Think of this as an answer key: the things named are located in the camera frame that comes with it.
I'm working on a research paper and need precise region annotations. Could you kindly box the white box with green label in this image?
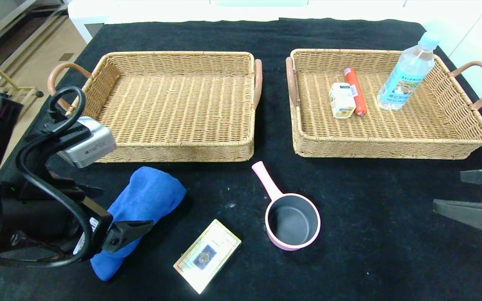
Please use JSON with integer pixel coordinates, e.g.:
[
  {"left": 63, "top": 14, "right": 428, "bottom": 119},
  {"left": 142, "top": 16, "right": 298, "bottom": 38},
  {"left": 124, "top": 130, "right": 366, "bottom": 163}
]
[{"left": 329, "top": 82, "right": 356, "bottom": 119}]

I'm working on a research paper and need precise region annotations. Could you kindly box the blue towel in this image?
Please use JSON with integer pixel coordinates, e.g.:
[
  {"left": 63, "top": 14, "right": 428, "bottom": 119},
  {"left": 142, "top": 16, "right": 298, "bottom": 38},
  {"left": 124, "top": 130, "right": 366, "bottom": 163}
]
[{"left": 90, "top": 166, "right": 187, "bottom": 281}]

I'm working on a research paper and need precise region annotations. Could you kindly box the wooden slatted rack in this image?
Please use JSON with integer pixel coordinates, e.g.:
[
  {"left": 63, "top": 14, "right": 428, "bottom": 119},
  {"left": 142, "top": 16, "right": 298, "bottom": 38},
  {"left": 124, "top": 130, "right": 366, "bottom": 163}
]
[{"left": 0, "top": 63, "right": 44, "bottom": 122}]

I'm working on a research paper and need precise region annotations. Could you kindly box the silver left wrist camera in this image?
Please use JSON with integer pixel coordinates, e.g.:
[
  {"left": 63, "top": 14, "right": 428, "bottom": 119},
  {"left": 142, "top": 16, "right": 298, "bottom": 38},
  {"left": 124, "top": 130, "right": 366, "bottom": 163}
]
[{"left": 57, "top": 116, "right": 118, "bottom": 169}]

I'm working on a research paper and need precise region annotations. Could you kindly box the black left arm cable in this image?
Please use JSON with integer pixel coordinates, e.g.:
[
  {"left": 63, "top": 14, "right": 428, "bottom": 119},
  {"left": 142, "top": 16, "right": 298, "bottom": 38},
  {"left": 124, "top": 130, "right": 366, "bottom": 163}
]
[{"left": 0, "top": 86, "right": 96, "bottom": 269}]

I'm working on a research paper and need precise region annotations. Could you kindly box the black table cloth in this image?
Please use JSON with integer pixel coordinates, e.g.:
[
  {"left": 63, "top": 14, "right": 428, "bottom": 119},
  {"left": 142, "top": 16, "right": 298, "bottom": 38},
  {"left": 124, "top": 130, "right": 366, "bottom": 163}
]
[{"left": 0, "top": 18, "right": 482, "bottom": 301}]

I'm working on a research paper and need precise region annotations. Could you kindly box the wicker basket with brown handles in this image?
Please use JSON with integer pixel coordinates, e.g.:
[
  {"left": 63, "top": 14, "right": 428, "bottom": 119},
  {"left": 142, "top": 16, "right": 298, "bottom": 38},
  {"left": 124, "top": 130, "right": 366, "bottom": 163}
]
[
  {"left": 285, "top": 48, "right": 482, "bottom": 160},
  {"left": 48, "top": 51, "right": 263, "bottom": 163}
]

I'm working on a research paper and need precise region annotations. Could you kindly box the pink cup with handle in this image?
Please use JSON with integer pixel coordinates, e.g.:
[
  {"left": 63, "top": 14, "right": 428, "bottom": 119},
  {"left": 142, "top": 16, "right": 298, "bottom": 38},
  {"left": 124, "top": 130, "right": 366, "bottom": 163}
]
[{"left": 251, "top": 161, "right": 321, "bottom": 251}]

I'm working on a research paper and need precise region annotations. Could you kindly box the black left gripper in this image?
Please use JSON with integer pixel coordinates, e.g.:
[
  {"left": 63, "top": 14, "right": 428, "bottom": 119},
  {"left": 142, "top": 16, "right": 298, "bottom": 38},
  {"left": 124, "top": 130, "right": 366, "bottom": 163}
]
[{"left": 10, "top": 196, "right": 154, "bottom": 260}]

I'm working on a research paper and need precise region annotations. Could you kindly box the playing card box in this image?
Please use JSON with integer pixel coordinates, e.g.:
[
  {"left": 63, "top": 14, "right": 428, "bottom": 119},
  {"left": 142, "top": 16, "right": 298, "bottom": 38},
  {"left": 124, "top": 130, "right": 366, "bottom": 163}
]
[{"left": 173, "top": 219, "right": 242, "bottom": 295}]

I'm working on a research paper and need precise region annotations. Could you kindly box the orange packaged sausage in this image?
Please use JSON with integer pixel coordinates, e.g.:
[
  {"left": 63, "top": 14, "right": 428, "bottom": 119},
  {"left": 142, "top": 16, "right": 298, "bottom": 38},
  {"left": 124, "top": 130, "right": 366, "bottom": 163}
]
[{"left": 344, "top": 67, "right": 368, "bottom": 116}]

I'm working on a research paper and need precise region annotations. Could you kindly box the clear bottle with blue cap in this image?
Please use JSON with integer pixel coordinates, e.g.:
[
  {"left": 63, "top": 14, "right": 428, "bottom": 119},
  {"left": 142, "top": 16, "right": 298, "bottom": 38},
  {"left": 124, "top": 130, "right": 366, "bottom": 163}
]
[{"left": 377, "top": 31, "right": 441, "bottom": 110}]

